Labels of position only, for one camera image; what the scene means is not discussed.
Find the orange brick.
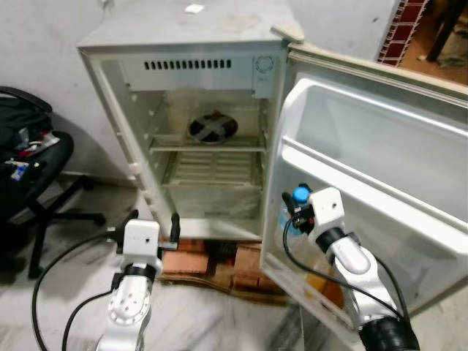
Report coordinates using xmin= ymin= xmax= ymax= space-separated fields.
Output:
xmin=233 ymin=245 xmax=265 ymax=292
xmin=159 ymin=238 xmax=214 ymax=280

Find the white door shelf bar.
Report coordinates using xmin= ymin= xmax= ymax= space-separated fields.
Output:
xmin=280 ymin=137 xmax=468 ymax=257

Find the clear fridge shelf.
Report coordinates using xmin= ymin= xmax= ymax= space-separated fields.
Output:
xmin=150 ymin=134 xmax=268 ymax=153

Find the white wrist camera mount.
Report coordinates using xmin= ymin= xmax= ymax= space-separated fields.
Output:
xmin=122 ymin=219 xmax=162 ymax=265
xmin=309 ymin=187 xmax=346 ymax=235

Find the silver fridge door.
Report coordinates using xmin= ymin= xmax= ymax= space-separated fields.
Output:
xmin=260 ymin=40 xmax=468 ymax=330

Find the red tiled pillar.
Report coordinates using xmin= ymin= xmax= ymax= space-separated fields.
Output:
xmin=377 ymin=0 xmax=431 ymax=68

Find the white wire fridge shelf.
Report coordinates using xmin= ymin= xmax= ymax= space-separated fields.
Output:
xmin=162 ymin=150 xmax=264 ymax=187

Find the black bag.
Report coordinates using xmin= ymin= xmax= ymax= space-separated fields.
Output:
xmin=0 ymin=94 xmax=53 ymax=151

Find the clear bottle blue cap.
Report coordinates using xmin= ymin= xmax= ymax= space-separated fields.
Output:
xmin=278 ymin=186 xmax=314 ymax=241

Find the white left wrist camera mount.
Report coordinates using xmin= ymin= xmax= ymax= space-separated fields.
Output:
xmin=122 ymin=219 xmax=162 ymax=265

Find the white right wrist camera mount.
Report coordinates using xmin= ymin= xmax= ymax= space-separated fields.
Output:
xmin=309 ymin=187 xmax=346 ymax=235

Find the black office chair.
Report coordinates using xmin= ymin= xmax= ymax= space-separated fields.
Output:
xmin=0 ymin=86 xmax=107 ymax=280

